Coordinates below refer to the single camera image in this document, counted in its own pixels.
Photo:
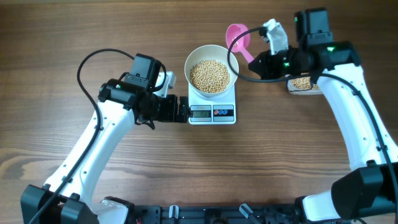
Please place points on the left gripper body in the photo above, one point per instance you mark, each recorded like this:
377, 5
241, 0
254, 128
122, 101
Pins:
164, 109

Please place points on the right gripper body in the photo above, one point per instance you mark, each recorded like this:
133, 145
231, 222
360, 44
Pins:
283, 63

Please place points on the pink measuring scoop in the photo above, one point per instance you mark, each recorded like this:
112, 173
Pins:
241, 45

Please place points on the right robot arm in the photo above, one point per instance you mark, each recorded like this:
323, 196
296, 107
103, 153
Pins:
371, 186

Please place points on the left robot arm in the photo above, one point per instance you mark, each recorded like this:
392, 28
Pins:
138, 97

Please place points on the soybeans in bowl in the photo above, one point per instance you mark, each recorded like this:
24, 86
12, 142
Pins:
210, 76

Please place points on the white digital kitchen scale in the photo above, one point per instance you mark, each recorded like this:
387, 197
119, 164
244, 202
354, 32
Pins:
220, 109

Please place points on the white bowl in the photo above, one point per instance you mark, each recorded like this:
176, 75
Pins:
212, 52

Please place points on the pile of soybeans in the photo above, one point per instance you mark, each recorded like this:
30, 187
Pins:
304, 84

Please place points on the clear plastic container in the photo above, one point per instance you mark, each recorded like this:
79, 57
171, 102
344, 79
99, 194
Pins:
294, 91

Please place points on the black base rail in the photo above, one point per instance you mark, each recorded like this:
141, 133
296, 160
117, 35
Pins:
268, 214

